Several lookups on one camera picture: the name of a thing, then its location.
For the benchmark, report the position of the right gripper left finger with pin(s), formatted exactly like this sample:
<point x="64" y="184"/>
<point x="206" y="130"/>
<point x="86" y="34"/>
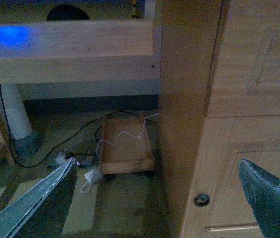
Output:
<point x="41" y="212"/>

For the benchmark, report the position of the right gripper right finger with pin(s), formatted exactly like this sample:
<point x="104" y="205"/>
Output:
<point x="262" y="192"/>

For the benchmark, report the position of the dark grey computer mouse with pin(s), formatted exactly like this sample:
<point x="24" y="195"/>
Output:
<point x="65" y="12"/>

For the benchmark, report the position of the white power adapter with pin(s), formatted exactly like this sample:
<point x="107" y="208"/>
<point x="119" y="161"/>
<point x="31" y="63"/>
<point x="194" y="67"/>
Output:
<point x="92" y="177"/>

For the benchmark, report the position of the white pipe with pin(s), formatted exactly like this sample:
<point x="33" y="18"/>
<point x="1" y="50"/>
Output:
<point x="18" y="119"/>

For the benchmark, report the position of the wooden rolling stand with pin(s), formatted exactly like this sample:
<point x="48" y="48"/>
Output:
<point x="124" y="146"/>

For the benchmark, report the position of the wooden desk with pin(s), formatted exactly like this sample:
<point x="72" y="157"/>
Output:
<point x="219" y="101"/>

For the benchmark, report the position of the wooden keyboard tray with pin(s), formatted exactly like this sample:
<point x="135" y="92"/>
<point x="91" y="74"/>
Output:
<point x="77" y="51"/>

